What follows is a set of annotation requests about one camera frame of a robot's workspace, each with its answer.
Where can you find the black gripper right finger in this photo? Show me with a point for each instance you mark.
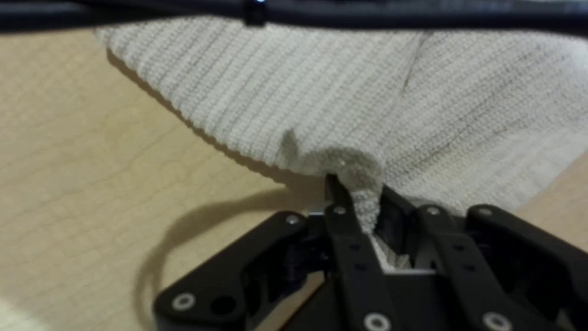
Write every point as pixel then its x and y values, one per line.
pixel 498 271

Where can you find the white towel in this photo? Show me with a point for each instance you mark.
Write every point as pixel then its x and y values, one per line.
pixel 439 117

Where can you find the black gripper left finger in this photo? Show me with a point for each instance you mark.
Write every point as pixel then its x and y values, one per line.
pixel 237 288

